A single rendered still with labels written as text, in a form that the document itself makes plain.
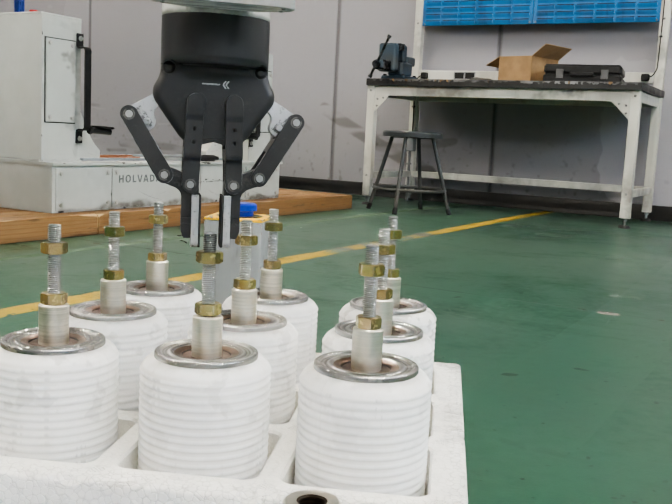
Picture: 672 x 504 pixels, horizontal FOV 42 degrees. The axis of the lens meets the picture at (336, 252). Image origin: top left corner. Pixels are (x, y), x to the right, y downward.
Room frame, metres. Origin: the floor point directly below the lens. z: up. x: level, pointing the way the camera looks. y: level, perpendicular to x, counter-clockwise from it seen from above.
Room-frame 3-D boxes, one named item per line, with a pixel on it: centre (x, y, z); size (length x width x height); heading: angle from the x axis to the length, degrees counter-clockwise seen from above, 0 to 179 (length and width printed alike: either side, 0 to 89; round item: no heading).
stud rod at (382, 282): (0.73, -0.04, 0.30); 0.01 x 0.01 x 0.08
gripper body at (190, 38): (0.63, 0.09, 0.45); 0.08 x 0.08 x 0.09
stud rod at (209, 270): (0.63, 0.09, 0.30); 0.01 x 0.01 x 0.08
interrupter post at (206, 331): (0.63, 0.09, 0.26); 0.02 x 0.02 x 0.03
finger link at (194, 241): (0.62, 0.10, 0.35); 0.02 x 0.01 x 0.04; 12
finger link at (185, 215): (0.62, 0.12, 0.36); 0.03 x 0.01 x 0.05; 102
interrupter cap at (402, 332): (0.73, -0.04, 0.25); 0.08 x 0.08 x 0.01
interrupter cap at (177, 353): (0.63, 0.09, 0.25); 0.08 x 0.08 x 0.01
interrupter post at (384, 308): (0.73, -0.04, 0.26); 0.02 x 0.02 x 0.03
